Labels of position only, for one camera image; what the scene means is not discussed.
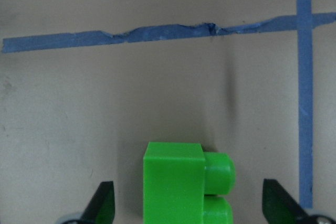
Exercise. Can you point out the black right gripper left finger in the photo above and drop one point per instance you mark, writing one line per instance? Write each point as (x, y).
(101, 208)

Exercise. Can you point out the green toy block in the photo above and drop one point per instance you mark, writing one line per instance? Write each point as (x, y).
(182, 183)

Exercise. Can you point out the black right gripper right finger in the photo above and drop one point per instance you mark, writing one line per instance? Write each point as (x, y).
(279, 207)

